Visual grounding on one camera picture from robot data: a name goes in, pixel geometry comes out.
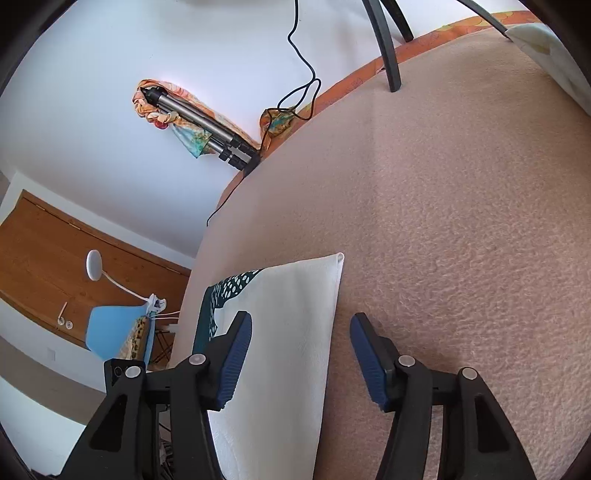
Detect folded silver tripod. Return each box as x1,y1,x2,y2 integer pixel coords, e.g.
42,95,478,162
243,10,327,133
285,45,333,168
140,86,260,176

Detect white clip desk lamp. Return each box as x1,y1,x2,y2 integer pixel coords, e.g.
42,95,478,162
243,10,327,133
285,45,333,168
85,249,179,333

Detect colourful scarf on tripod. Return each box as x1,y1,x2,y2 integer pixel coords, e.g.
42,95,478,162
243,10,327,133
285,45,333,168
132,79,297,170

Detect black ring light cable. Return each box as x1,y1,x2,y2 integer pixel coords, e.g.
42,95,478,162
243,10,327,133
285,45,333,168
204,0,323,228

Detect teal and cream printed t-shirt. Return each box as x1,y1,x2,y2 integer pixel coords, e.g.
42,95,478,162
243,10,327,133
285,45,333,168
193,253,345,479

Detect blue chair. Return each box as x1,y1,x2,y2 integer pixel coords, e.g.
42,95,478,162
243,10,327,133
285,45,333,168
85,306,155,364

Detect black ring light tripod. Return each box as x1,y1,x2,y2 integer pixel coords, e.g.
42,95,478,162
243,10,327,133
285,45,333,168
361,0,514,93

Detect leopard print cloth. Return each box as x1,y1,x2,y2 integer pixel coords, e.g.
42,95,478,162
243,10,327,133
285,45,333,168
117,316,149,361

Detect folded white clothes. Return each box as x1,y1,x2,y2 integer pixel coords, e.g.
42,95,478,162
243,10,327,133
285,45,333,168
506,23,591,115

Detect wooden door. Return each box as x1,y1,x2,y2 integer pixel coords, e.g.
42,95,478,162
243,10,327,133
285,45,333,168
1,191,189,369

